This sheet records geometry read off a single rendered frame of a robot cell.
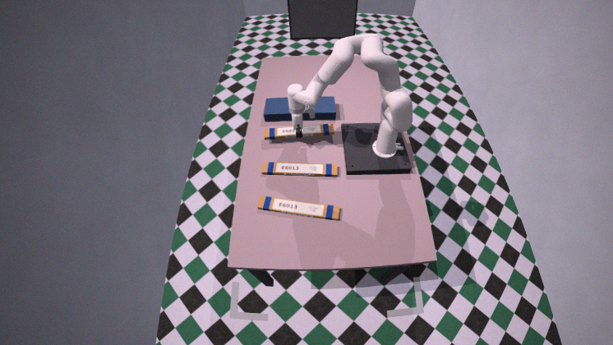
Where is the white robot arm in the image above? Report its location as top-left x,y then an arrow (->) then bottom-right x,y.
288,34 -> 413,159

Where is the orange box with blue bands and white label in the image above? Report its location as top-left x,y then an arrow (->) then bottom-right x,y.
257,195 -> 339,221

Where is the blue rectangular block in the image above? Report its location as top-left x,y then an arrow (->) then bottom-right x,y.
264,96 -> 336,122

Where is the orange flat pack with blue bands and white label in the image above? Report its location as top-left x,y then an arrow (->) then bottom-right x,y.
262,162 -> 337,177

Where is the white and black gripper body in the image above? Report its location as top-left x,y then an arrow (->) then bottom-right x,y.
292,112 -> 303,130

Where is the tan rectangular pack with blue bands and white label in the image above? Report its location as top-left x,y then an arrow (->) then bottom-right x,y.
265,124 -> 334,140

